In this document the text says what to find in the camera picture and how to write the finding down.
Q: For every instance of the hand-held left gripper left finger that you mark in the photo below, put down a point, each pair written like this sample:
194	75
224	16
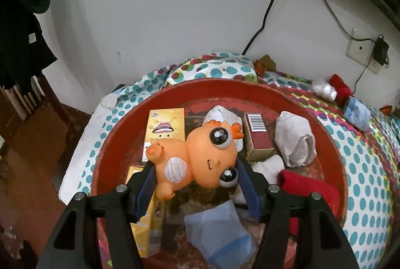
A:
147	194

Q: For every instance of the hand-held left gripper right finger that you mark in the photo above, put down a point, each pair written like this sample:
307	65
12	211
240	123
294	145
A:
250	191

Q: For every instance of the yellow medicine box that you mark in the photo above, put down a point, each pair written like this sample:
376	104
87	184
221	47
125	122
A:
165	122
147	237

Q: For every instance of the light blue sock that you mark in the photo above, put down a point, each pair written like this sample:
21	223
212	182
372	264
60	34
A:
356	113
218	231

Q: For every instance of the small beige box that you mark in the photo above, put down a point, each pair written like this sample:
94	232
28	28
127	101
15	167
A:
259	138

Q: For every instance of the red sock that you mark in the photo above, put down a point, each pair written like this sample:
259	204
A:
306	187
339	86

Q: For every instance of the orange rubber toy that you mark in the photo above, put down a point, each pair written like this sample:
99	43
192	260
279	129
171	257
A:
193	156

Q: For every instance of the round red tray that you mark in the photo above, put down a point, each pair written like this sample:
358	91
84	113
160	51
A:
200	91

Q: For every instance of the polka dot tablecloth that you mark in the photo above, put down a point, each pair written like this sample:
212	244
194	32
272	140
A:
359	194

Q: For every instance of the red candy wrapper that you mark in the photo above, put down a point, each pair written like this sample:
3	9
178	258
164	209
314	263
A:
260	69

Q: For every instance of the small white sock ball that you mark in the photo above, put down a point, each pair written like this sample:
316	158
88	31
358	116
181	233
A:
325	89

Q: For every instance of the brown paper wrapper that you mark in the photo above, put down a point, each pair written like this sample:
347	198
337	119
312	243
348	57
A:
268	61

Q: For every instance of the wooden chair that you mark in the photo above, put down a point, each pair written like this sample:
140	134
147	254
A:
53	100

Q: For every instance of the red packet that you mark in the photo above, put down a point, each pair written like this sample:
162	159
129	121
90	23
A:
387	109

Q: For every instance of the black power adapter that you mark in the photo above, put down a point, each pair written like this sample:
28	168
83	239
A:
381	50

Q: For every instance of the dark green garment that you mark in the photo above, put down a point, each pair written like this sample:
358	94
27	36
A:
22	22

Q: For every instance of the white wall socket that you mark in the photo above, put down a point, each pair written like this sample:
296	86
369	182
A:
359	49

